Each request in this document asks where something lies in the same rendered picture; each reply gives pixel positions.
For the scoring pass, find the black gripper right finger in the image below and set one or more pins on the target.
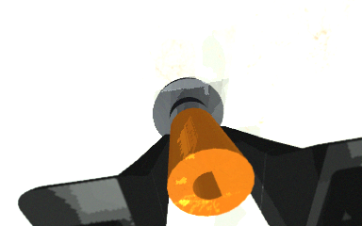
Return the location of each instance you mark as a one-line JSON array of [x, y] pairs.
[[291, 182]]

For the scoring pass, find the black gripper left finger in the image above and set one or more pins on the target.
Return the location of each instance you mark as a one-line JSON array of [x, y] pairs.
[[137, 196]]

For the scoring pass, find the orange knob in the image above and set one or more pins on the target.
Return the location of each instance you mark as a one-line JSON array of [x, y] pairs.
[[207, 173]]

